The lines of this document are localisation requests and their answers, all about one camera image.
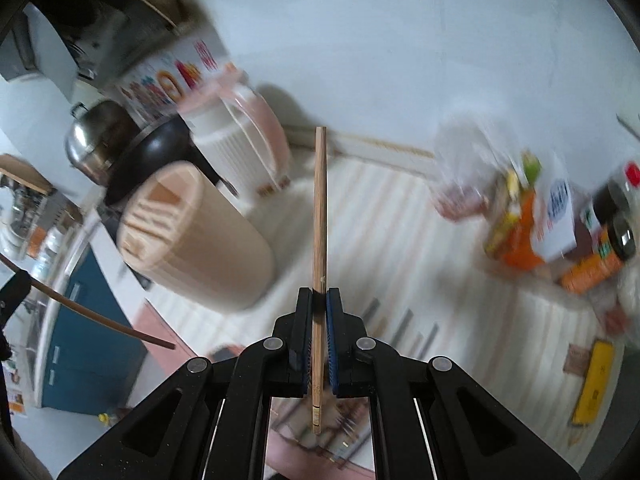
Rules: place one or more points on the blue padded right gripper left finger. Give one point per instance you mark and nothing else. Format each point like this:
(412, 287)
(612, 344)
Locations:
(299, 346)

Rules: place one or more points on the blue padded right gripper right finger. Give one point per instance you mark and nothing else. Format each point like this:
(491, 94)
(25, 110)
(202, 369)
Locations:
(338, 342)

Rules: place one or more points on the brown chopstick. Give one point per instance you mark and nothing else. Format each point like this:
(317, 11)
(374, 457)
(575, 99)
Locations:
(96, 317)

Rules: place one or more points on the light wooden chopstick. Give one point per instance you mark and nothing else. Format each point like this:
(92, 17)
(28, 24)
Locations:
(318, 279)

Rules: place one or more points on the blue kitchen cabinet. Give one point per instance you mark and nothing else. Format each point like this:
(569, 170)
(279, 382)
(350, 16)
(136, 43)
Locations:
(89, 368)

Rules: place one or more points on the dish rack with bowls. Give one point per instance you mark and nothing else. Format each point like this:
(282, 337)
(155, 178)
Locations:
(39, 217)

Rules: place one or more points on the pink striped tablecloth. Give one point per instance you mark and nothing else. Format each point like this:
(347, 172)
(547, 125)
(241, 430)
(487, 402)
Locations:
(432, 290)

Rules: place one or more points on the beige cylindrical utensil holder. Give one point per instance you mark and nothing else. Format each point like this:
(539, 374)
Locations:
(179, 231)

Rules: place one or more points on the stainless steel steamer pot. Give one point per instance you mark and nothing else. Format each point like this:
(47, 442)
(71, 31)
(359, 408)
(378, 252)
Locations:
(98, 137)

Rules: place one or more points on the orange packet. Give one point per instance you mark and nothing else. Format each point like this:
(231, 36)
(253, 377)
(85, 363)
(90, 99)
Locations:
(519, 252)

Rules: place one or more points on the plastic bag with dried food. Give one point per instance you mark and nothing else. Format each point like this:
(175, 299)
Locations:
(472, 151)

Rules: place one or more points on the pink white electric kettle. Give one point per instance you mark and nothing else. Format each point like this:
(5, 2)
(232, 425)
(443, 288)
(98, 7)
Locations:
(238, 133)

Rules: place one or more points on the black wok pan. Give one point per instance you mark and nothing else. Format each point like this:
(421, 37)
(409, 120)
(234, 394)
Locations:
(159, 144)

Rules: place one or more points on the white blue carton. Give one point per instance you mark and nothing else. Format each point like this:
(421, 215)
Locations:
(553, 212)

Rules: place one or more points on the small brown card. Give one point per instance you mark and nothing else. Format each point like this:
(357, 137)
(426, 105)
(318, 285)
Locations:
(577, 360)

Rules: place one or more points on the yellow rectangular box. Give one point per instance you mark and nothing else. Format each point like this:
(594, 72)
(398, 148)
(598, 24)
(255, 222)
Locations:
(596, 380)

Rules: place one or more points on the soy sauce bottle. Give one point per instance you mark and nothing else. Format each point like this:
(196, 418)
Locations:
(606, 231)

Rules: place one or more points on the black range hood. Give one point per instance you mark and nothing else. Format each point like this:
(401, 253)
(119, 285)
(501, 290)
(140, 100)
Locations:
(104, 38)

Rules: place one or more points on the colourful wall sticker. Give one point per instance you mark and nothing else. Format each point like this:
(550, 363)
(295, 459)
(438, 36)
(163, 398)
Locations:
(153, 88)

